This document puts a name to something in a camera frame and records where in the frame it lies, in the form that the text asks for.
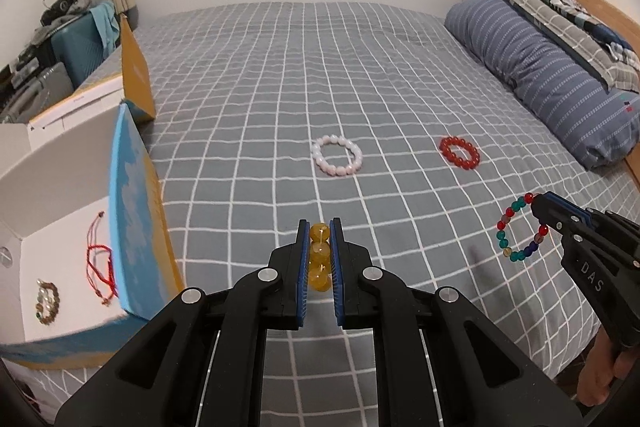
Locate yellow amber bead bracelet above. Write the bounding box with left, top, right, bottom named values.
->
left=308, top=222, right=332, bottom=293

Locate dark clutter pile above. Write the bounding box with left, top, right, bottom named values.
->
left=10, top=47, right=51, bottom=82

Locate blue striped pillow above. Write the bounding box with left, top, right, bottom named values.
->
left=444, top=0, right=640, bottom=172

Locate teal cloth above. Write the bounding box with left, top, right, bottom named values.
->
left=87, top=2, right=121, bottom=52

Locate red bead bracelet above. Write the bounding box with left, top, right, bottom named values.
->
left=439, top=136, right=482, bottom=168

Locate teal suitcase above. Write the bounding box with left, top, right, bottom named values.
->
left=50, top=12, right=118, bottom=90

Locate blue yellow cardboard box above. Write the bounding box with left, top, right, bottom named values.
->
left=0, top=103, right=185, bottom=370

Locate white bead bracelet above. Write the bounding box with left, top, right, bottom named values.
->
left=311, top=134, right=363, bottom=178

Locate grey suitcase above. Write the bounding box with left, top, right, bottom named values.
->
left=0, top=62, right=76, bottom=125

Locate brown wooden bead bracelet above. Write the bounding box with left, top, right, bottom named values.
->
left=34, top=279, right=61, bottom=324

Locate dark grey bag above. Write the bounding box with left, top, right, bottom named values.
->
left=40, top=0, right=93, bottom=25

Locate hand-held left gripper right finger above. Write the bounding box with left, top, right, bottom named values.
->
left=330, top=218, right=588, bottom=427

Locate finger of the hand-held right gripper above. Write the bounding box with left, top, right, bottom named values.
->
left=590, top=209, right=640, bottom=258
left=531, top=192, right=596, bottom=253

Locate red cord bracelet gold bar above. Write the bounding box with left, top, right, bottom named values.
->
left=86, top=211, right=107, bottom=295
left=86, top=244, right=118, bottom=308

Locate multicolour glass bead bracelet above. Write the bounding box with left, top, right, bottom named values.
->
left=496, top=192, right=550, bottom=264

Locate person's right hand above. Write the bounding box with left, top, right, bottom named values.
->
left=576, top=331, right=640, bottom=408

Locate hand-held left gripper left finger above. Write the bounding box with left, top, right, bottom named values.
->
left=54, top=219, right=310, bottom=427

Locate folded plaid blanket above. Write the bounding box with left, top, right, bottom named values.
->
left=487, top=0, right=640, bottom=90

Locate white orange cardboard box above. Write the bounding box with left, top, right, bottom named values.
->
left=29, top=14, right=157, bottom=140

